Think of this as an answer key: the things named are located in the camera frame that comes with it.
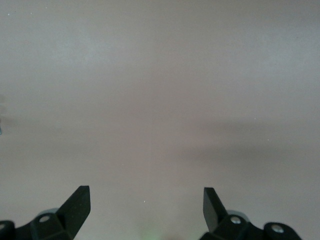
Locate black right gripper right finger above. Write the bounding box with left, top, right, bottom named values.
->
left=201, top=187, right=303, bottom=240

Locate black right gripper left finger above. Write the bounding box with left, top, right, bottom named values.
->
left=0, top=185, right=91, bottom=240

